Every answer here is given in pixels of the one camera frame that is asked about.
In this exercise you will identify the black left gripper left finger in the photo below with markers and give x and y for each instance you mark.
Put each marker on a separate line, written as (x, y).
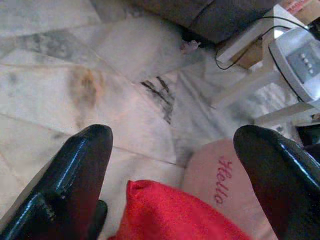
(65, 190)

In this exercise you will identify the red pillow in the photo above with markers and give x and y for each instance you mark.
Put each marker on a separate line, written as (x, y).
(170, 215)

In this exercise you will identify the grey white table fan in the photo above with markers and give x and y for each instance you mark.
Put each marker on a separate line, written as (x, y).
(297, 62)

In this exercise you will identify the pink Hello pillow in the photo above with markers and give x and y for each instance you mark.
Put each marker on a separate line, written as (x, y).
(207, 180)

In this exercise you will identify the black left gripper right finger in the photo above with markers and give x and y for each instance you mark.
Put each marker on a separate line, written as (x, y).
(287, 190)

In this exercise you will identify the white stool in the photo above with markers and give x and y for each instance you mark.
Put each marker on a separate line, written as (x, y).
(247, 82)

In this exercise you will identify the dark brown fabric sofa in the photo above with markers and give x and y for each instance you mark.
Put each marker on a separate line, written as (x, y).
(220, 17)

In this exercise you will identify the brown cardboard box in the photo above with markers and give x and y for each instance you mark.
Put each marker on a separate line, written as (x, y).
(252, 53)

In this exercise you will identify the cardboard box with red print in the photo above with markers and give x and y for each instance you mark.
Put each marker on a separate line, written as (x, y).
(303, 8)

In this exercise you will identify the small pink scrap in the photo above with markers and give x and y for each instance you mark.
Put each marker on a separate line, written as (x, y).
(190, 46)

